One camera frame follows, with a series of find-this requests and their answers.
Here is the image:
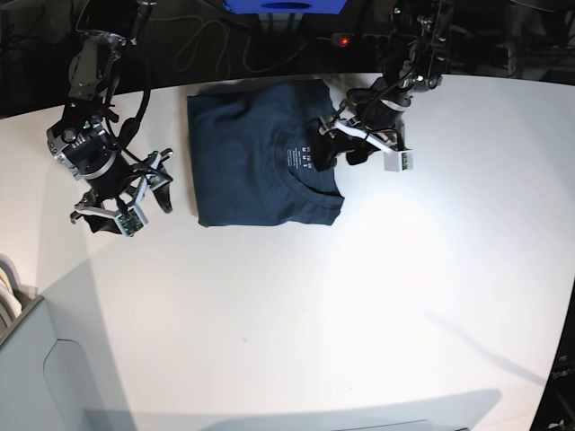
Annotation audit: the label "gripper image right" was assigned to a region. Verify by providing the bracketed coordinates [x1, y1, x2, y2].
[314, 96, 407, 172]

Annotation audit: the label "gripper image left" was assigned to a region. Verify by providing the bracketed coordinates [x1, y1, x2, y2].
[69, 147, 173, 233]

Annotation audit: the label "dark blue T-shirt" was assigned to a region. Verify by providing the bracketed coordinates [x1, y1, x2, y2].
[187, 79, 344, 227]

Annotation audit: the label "black power strip red light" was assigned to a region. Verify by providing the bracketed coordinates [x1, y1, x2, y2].
[331, 32, 396, 48]

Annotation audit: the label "white slats at left edge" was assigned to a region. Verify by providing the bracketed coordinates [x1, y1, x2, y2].
[0, 254, 38, 336]

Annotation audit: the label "grey bin at table corner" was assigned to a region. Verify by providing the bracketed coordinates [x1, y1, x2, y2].
[0, 295, 91, 431]

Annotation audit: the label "blue box with oval hole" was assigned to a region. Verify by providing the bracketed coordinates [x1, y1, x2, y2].
[223, 0, 346, 14]

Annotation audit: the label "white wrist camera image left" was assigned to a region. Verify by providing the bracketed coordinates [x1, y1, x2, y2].
[114, 205, 147, 237]

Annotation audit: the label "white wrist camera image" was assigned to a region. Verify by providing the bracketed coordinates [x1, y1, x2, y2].
[114, 205, 147, 237]
[384, 150, 413, 172]

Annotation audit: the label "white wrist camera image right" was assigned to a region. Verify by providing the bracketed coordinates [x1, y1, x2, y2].
[384, 150, 413, 172]

